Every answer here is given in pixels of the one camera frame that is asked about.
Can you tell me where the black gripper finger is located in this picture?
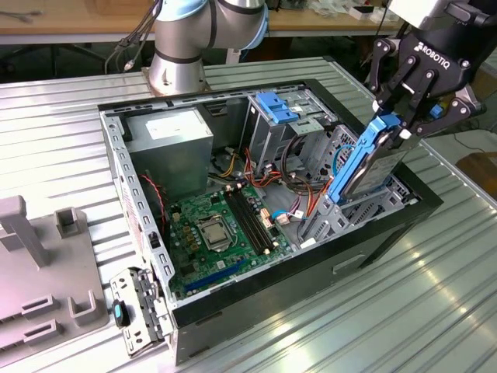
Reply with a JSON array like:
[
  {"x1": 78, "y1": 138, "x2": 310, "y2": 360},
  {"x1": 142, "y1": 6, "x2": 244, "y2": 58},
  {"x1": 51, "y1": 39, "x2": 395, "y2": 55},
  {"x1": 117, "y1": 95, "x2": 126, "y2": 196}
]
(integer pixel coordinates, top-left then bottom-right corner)
[
  {"x1": 388, "y1": 68, "x2": 486, "y2": 151},
  {"x1": 367, "y1": 37, "x2": 420, "y2": 117}
]

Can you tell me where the hard disk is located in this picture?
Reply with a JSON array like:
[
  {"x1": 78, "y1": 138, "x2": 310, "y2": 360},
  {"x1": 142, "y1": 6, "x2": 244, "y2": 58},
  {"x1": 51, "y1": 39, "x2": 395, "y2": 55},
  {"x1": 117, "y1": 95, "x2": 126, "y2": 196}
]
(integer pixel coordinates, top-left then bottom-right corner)
[{"x1": 325, "y1": 114, "x2": 422, "y2": 205}]

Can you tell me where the blue data wire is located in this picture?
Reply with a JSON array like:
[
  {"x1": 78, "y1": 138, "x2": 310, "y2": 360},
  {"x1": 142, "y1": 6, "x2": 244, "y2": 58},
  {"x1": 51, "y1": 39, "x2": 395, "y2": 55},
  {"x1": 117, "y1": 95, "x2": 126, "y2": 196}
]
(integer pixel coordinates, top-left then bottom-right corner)
[{"x1": 332, "y1": 143, "x2": 360, "y2": 187}]

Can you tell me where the metal disk bay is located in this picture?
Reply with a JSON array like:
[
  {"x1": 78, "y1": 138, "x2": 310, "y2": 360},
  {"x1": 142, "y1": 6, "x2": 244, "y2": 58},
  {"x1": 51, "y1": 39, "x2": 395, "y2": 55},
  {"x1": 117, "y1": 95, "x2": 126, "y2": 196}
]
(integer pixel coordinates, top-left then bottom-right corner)
[{"x1": 297, "y1": 186, "x2": 419, "y2": 250}]

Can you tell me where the small white box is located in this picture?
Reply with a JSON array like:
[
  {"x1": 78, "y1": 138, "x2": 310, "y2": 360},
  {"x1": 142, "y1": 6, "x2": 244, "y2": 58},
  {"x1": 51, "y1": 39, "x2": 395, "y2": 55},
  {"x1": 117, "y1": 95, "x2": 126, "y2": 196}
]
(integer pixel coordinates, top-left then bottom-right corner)
[{"x1": 348, "y1": 3, "x2": 391, "y2": 23}]

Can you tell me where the brown cardboard box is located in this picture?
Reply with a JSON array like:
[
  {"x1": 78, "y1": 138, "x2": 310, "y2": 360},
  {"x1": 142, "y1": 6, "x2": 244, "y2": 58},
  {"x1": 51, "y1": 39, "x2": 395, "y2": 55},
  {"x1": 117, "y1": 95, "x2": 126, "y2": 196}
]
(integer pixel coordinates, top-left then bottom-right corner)
[{"x1": 454, "y1": 151, "x2": 497, "y2": 195}]

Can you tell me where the metal optical drive cage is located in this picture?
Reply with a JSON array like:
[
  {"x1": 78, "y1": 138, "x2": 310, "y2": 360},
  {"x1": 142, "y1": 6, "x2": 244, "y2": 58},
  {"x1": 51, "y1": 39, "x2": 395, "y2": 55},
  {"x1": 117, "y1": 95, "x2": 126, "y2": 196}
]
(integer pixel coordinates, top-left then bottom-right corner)
[{"x1": 245, "y1": 85, "x2": 339, "y2": 174}]

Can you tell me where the black RAM slot bank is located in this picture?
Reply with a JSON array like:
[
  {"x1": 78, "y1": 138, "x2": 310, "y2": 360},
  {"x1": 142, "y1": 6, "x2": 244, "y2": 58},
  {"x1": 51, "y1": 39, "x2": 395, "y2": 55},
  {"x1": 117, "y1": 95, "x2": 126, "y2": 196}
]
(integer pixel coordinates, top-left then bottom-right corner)
[{"x1": 221, "y1": 184, "x2": 276, "y2": 258}]

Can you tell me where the black open PC case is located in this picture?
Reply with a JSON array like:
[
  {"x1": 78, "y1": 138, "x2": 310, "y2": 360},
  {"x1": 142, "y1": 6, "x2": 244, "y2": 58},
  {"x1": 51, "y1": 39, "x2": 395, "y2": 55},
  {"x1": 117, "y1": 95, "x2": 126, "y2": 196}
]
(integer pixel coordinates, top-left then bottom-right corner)
[{"x1": 96, "y1": 77, "x2": 446, "y2": 367}]

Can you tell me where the CPU socket with silver CPU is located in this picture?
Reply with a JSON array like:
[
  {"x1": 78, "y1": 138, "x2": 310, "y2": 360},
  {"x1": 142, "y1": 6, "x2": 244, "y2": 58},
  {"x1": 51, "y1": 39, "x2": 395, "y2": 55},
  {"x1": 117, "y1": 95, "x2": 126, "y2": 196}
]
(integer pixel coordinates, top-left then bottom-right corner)
[{"x1": 195, "y1": 218, "x2": 238, "y2": 254}]

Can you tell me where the grey power supply unit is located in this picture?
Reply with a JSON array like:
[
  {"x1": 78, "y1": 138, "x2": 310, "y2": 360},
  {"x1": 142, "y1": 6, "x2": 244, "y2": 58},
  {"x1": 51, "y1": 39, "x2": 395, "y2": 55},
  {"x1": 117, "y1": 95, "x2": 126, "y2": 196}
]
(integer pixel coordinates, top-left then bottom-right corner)
[{"x1": 123, "y1": 107, "x2": 215, "y2": 203}]

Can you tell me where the blue expansion slot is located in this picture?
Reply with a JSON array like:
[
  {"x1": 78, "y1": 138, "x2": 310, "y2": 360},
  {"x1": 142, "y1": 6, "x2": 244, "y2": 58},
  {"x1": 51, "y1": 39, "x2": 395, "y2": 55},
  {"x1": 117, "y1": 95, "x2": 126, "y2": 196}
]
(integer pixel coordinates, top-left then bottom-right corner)
[{"x1": 183, "y1": 258, "x2": 246, "y2": 295}]

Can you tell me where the green motherboard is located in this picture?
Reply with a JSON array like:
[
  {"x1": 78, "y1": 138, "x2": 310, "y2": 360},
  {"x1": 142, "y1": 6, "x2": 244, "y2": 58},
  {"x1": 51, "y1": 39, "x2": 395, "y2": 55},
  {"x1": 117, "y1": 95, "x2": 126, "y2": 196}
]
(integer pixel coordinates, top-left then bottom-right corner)
[{"x1": 165, "y1": 182, "x2": 297, "y2": 301}]

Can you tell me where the wooden desk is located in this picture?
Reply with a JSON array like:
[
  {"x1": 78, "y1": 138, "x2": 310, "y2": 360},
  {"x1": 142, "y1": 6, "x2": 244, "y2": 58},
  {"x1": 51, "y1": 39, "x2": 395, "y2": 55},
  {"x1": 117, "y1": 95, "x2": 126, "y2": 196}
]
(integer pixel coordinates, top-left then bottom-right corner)
[{"x1": 0, "y1": 0, "x2": 497, "y2": 85}]

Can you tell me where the blue and black latch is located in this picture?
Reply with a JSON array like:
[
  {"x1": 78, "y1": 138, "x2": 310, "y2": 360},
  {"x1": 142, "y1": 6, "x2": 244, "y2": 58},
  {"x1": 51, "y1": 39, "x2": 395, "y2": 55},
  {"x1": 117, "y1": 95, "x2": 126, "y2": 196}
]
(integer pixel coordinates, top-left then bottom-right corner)
[{"x1": 113, "y1": 298, "x2": 132, "y2": 328}]

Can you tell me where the grey parts rack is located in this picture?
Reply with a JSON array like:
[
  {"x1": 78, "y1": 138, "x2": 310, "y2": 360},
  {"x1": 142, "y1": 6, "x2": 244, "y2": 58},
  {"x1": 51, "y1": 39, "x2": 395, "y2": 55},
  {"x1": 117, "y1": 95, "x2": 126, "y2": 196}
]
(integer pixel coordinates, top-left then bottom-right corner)
[{"x1": 0, "y1": 194, "x2": 111, "y2": 368}]

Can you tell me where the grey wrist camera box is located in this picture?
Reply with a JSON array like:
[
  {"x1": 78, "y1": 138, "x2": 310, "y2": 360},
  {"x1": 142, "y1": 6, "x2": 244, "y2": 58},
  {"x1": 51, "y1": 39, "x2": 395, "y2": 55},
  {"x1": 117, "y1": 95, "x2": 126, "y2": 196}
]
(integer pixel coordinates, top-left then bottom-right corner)
[{"x1": 387, "y1": 0, "x2": 454, "y2": 30}]

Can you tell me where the blue plastic drive bracket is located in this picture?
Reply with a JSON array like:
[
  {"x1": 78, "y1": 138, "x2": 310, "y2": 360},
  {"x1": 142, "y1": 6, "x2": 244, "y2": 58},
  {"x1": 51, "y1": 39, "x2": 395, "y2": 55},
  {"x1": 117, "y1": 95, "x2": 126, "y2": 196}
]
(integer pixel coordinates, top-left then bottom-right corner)
[{"x1": 255, "y1": 91, "x2": 301, "y2": 126}]

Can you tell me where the thick black cable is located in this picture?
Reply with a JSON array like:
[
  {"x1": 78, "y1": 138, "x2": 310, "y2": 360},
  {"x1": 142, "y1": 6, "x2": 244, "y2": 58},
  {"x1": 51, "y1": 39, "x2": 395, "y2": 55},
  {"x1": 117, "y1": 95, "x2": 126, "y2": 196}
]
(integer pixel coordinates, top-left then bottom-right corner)
[{"x1": 280, "y1": 134, "x2": 314, "y2": 186}]

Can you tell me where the multicolour supply wire bundle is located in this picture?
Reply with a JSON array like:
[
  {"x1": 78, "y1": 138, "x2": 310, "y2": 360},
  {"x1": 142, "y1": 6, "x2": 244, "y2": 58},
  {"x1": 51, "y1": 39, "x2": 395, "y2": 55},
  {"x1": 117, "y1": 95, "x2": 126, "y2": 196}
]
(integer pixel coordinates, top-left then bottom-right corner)
[{"x1": 242, "y1": 145, "x2": 337, "y2": 221}]

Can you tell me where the short pale blue cable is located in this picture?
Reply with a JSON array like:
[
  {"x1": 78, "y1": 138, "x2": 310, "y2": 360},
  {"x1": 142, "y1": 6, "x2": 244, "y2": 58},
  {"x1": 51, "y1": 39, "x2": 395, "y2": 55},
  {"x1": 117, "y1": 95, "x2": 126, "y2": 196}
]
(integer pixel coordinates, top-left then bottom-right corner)
[{"x1": 270, "y1": 208, "x2": 308, "y2": 227}]

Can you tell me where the black fan with red wire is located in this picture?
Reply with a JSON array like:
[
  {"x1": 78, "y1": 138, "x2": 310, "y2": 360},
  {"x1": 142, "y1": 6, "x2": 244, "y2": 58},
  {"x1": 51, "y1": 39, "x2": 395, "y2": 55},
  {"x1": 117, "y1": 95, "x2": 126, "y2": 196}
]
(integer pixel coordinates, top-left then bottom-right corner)
[{"x1": 138, "y1": 169, "x2": 171, "y2": 236}]

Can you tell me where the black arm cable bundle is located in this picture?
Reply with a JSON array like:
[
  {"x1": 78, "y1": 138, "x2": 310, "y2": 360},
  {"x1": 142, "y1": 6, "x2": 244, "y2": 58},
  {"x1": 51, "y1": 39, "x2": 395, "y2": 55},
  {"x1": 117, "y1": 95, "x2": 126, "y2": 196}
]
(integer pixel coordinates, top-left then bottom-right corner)
[{"x1": 103, "y1": 0, "x2": 164, "y2": 75}]

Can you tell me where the metal expansion slot bracket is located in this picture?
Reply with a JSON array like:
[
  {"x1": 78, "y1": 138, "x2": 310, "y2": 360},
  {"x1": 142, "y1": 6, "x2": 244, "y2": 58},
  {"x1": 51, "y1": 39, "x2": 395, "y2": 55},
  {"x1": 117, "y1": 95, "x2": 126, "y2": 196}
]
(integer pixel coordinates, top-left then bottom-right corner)
[{"x1": 109, "y1": 266, "x2": 175, "y2": 357}]

